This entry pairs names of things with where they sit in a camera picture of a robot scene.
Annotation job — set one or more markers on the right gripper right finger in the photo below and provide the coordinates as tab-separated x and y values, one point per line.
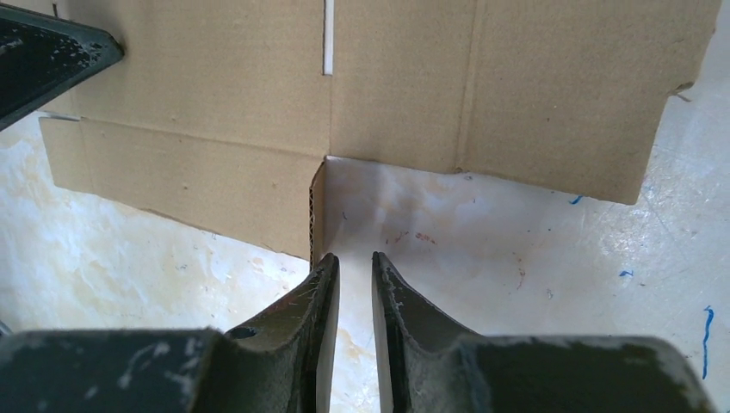
429	362

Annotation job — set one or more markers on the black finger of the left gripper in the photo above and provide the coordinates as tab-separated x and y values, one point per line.
43	56

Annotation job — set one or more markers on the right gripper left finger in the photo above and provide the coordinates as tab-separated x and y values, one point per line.
280	360

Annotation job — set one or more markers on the brown cardboard box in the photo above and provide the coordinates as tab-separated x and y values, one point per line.
221	114

